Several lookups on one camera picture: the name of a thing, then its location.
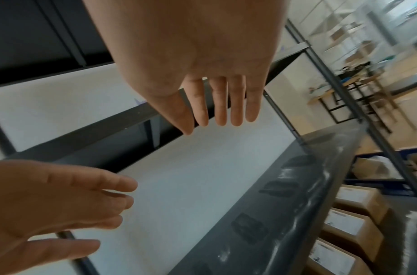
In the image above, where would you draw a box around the person's left hand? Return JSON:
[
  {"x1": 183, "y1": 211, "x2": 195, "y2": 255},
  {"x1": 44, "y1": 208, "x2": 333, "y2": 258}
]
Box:
[{"x1": 0, "y1": 159, "x2": 138, "y2": 275}]

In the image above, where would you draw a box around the person's right hand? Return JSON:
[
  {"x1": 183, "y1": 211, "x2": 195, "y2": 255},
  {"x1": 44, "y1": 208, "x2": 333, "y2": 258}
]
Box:
[{"x1": 82, "y1": 0, "x2": 291, "y2": 136}]

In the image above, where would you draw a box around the dark metal shelf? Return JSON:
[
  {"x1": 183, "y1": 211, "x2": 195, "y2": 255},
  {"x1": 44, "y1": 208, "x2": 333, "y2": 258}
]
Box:
[{"x1": 0, "y1": 0, "x2": 417, "y2": 275}]

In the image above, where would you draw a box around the group of brown cardboard boxes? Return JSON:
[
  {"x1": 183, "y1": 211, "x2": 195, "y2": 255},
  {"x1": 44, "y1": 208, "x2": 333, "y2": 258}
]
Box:
[{"x1": 307, "y1": 183, "x2": 393, "y2": 275}]

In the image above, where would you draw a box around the wooden desk with black legs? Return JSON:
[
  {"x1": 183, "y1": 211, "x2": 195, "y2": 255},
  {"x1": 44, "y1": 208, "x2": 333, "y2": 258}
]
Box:
[{"x1": 308, "y1": 77, "x2": 382, "y2": 124}]

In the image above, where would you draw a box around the black gear pile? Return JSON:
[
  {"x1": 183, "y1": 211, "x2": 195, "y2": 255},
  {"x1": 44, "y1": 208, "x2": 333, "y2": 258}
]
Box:
[{"x1": 337, "y1": 62, "x2": 374, "y2": 80}]

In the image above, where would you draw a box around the white display shelving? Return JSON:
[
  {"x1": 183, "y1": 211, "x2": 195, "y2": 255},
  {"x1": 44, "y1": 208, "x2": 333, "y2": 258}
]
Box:
[{"x1": 310, "y1": 0, "x2": 417, "y2": 71}]

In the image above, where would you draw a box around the wooden chair with grey seat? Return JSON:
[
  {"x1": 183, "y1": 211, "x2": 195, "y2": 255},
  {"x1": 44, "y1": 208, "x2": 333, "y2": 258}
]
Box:
[{"x1": 364, "y1": 72, "x2": 417, "y2": 132}]

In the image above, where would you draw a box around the blue plastic crate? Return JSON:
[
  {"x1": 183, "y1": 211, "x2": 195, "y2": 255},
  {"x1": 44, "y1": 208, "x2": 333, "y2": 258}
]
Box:
[{"x1": 347, "y1": 149, "x2": 417, "y2": 197}]

